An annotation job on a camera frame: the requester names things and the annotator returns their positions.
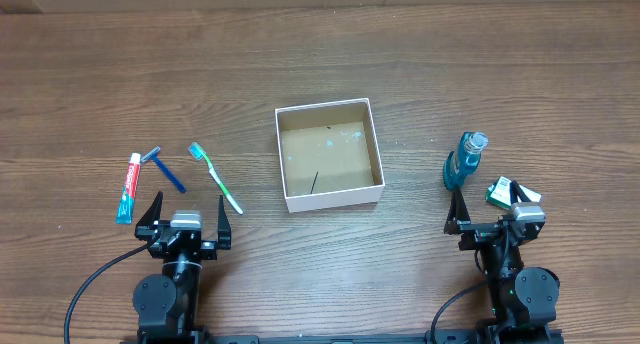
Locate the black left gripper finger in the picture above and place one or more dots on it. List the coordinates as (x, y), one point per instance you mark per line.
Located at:
(153, 212)
(223, 226)

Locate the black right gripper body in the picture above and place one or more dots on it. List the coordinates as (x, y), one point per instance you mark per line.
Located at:
(482, 229)

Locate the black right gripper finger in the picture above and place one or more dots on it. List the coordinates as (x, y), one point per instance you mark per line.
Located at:
(458, 211)
(516, 193)

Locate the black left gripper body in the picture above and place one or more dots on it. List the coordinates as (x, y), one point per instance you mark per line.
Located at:
(183, 239)

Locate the blue mouthwash bottle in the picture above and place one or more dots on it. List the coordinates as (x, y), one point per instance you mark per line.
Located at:
(464, 160)

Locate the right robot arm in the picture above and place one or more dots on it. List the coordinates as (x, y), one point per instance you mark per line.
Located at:
(523, 298)

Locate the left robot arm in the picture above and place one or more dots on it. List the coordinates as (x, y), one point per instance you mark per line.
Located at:
(166, 303)

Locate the green white soap packet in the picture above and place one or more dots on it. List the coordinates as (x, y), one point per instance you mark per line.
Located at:
(499, 193)

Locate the red toothpaste tube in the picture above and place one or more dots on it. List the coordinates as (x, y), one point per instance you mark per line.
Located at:
(127, 199)

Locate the blue disposable razor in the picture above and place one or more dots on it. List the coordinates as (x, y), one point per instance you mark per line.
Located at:
(153, 156)

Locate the green white toothbrush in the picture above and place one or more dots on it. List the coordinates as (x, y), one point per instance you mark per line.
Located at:
(199, 153)

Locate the black stick in box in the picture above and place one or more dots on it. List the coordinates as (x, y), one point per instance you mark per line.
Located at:
(314, 182)

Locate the white cardboard box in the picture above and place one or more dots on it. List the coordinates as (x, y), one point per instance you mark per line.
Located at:
(339, 140)

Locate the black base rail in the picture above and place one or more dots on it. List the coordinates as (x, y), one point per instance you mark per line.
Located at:
(340, 339)

